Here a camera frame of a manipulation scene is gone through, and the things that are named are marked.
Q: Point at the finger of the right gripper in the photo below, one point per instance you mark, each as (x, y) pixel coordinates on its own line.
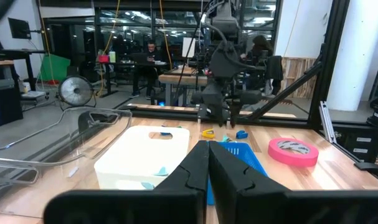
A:
(233, 115)
(222, 118)

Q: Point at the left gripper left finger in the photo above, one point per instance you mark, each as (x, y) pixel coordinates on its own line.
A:
(145, 205)

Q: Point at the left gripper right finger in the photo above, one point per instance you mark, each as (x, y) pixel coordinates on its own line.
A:
(269, 205)

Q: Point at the teal mini stapler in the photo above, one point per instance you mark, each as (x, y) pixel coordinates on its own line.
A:
(226, 138)

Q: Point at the blue mini stapler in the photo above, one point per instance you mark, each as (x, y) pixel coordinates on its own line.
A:
(166, 134)
(241, 134)

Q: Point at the yellow mini stapler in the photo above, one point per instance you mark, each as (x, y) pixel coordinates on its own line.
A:
(208, 133)

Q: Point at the teal staple remover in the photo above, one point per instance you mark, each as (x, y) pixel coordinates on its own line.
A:
(162, 172)

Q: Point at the pink tape roll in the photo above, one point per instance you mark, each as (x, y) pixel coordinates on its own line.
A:
(279, 154)

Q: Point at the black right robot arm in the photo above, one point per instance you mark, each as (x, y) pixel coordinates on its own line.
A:
(223, 59)

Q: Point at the blue plastic basket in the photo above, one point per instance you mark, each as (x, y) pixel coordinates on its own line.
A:
(238, 152)

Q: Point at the wooden workbench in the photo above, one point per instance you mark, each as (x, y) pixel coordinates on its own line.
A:
(182, 79)

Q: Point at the white plastic bin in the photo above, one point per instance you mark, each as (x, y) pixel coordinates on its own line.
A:
(129, 155)

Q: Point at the white board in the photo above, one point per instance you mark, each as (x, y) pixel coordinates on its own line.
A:
(188, 47)

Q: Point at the black jacket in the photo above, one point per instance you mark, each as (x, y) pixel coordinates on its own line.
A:
(274, 68)

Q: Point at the person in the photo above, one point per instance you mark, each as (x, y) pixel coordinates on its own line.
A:
(153, 49)
(261, 45)

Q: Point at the wooden slat panel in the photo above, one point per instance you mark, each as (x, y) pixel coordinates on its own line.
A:
(297, 77)

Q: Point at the black laptop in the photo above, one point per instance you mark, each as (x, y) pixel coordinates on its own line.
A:
(140, 58)

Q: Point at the clear plastic bin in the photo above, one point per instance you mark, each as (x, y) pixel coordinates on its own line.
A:
(83, 146)

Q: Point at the silver aluminium bar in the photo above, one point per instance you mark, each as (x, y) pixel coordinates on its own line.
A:
(327, 121)

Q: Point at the black box with white labels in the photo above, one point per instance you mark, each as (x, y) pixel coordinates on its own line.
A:
(347, 146)

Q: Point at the red box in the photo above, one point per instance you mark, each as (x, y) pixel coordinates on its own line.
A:
(103, 59)

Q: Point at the round floor fan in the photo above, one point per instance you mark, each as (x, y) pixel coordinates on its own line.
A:
(75, 91)

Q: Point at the white column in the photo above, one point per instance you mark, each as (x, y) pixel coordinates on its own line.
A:
(357, 56)

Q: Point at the green panel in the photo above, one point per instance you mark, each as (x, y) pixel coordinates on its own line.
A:
(56, 68)

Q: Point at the dark cabinet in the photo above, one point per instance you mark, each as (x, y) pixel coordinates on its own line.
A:
(5, 105)

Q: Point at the black desk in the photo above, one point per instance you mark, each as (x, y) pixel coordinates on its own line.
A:
(8, 53)

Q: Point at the black aluminium table frame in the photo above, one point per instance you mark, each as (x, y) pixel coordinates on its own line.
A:
(328, 62)

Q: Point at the black wall monitor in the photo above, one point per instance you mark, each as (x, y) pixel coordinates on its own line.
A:
(19, 28)

